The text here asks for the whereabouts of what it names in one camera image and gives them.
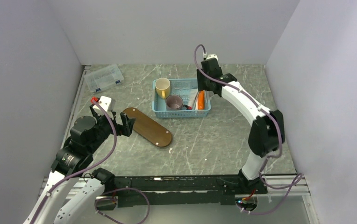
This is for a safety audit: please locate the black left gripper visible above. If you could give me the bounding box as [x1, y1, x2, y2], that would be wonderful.
[87, 104, 136, 153]

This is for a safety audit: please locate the brown oval wooden tray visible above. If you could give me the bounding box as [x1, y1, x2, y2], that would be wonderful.
[123, 107, 172, 147]

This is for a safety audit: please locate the light blue plastic basket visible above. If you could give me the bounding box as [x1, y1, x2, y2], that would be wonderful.
[151, 78, 212, 119]

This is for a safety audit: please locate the purple mug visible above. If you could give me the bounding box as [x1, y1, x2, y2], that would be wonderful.
[165, 95, 191, 111]

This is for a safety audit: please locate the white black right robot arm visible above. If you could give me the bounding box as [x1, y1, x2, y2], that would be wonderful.
[197, 55, 285, 194]

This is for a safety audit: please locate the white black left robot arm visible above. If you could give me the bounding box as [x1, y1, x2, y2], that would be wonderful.
[25, 112, 135, 224]

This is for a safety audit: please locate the orange toothpaste tube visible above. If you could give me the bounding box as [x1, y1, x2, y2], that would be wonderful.
[196, 91, 205, 110]

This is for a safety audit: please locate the white toothbrush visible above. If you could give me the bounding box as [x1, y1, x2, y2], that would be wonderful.
[204, 91, 209, 110]

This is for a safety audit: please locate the yellow mug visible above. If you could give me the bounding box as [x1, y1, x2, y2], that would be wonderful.
[155, 78, 171, 99]

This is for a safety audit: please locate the clear plastic compartment box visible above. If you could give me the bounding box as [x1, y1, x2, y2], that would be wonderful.
[84, 64, 124, 93]

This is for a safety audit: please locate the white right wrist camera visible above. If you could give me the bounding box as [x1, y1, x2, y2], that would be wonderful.
[204, 54, 218, 60]

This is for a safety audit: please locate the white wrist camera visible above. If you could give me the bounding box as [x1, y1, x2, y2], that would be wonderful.
[90, 96, 116, 116]
[204, 54, 218, 60]

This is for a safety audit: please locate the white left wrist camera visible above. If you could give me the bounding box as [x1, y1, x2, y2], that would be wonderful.
[90, 96, 116, 116]

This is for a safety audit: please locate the aluminium rail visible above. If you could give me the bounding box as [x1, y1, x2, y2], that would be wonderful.
[39, 65, 91, 198]

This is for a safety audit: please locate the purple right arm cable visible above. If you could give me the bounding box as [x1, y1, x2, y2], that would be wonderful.
[194, 44, 305, 191]

